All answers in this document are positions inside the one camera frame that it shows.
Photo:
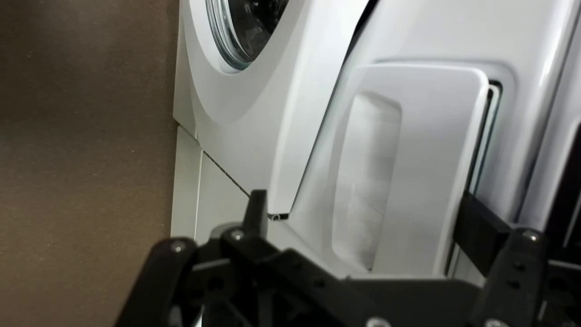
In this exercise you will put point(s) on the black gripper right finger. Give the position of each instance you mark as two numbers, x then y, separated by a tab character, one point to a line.
484	232

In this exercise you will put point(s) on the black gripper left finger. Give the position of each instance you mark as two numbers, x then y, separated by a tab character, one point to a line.
257	211

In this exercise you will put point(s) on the white detergent tray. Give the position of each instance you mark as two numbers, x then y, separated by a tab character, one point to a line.
436	151

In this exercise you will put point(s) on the white front-load washing machine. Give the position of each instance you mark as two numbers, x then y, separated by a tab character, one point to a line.
533	60

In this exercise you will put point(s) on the round white washer door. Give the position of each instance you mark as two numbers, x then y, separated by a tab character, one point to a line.
242	23

